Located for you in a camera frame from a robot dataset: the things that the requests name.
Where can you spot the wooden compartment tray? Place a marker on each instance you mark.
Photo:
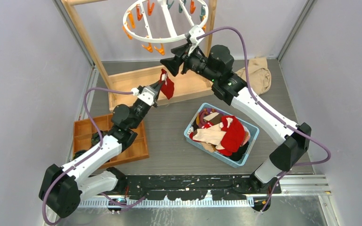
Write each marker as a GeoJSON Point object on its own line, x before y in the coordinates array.
{"type": "Point", "coordinates": [84, 131]}

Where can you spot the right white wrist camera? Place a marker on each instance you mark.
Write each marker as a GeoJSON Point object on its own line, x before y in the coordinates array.
{"type": "Point", "coordinates": [192, 37]}

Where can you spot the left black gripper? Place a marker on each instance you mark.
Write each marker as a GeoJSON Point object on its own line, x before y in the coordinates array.
{"type": "Point", "coordinates": [156, 87]}

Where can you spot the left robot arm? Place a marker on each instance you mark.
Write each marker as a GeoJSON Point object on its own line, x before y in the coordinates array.
{"type": "Point", "coordinates": [64, 188]}

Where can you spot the beige cloth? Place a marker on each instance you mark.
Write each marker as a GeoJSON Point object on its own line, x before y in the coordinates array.
{"type": "Point", "coordinates": [260, 77]}

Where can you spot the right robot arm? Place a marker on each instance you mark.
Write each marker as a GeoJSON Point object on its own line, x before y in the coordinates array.
{"type": "Point", "coordinates": [292, 139]}

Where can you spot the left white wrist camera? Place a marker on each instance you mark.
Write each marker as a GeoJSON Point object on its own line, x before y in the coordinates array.
{"type": "Point", "coordinates": [144, 95]}

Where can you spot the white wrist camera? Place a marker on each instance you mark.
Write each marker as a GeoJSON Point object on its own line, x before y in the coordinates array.
{"type": "Point", "coordinates": [192, 37]}
{"type": "Point", "coordinates": [144, 95]}

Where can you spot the orange clothes peg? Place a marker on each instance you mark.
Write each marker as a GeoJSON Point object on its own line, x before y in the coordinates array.
{"type": "Point", "coordinates": [161, 49]}
{"type": "Point", "coordinates": [148, 47]}

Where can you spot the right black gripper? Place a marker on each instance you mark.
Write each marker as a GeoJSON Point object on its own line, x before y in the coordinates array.
{"type": "Point", "coordinates": [173, 63]}

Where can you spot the wooden hanger stand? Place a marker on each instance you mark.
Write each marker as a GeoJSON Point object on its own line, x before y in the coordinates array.
{"type": "Point", "coordinates": [187, 86]}

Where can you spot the blue plastic basket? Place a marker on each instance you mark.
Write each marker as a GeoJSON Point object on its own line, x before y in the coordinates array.
{"type": "Point", "coordinates": [207, 109]}

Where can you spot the beige sock in basket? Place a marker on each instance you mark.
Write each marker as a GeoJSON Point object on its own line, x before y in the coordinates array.
{"type": "Point", "coordinates": [212, 135]}

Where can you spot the white round clip hanger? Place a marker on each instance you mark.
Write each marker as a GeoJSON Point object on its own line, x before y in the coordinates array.
{"type": "Point", "coordinates": [137, 25]}

